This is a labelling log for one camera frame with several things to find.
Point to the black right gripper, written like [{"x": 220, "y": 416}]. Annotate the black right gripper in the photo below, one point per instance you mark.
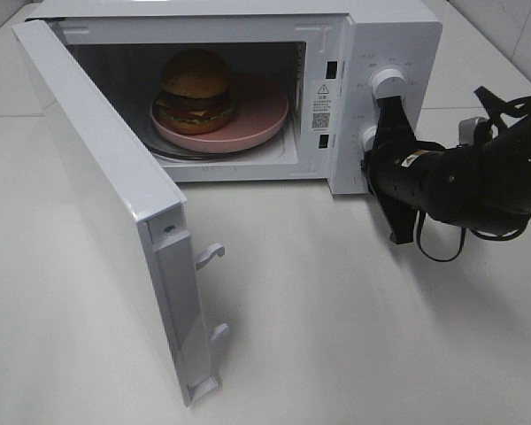
[{"x": 397, "y": 170}]

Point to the white control knob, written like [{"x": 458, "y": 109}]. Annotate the white control knob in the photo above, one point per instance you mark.
[
  {"x": 390, "y": 81},
  {"x": 367, "y": 139}
]

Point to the pink plate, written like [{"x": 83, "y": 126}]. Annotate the pink plate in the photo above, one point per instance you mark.
[{"x": 261, "y": 108}]

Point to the burger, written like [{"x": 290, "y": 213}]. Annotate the burger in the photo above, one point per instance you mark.
[{"x": 195, "y": 96}]

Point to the white microwave door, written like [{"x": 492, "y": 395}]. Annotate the white microwave door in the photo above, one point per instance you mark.
[{"x": 132, "y": 207}]

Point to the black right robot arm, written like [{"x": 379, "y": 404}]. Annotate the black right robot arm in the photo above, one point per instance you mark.
[{"x": 483, "y": 185}]

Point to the glass microwave turntable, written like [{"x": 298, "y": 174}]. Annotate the glass microwave turntable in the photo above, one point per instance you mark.
[{"x": 273, "y": 149}]

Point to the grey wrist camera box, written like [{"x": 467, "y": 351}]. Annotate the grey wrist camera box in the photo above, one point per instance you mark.
[{"x": 474, "y": 131}]

